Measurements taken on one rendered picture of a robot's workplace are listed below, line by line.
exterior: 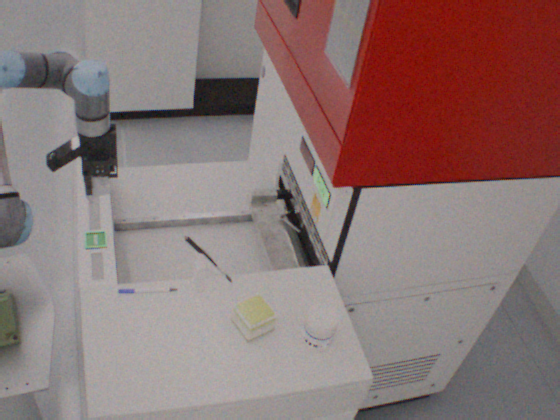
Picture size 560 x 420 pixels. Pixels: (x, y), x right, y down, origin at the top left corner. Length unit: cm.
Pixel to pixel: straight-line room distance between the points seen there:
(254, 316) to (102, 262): 42
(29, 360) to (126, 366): 31
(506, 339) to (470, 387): 37
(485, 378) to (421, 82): 175
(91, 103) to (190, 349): 56
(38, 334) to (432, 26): 116
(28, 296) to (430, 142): 108
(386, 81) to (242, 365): 67
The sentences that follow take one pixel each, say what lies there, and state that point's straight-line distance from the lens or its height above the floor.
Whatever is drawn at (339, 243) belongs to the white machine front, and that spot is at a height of 104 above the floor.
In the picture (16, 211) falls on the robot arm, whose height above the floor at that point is 103.
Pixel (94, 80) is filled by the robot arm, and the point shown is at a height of 145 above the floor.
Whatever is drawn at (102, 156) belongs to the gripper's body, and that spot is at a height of 124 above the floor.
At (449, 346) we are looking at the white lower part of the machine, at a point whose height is 44.
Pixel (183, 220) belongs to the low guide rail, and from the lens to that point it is 176.
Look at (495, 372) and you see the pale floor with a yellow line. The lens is 279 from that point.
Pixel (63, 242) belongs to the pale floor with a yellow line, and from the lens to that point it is 290.
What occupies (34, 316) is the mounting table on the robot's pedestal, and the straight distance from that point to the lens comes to 159.
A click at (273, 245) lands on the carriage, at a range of 167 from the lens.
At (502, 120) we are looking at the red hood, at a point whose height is 141.
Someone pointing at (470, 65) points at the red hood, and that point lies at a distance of 129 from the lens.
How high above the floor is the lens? 207
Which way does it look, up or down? 42 degrees down
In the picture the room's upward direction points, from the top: 11 degrees clockwise
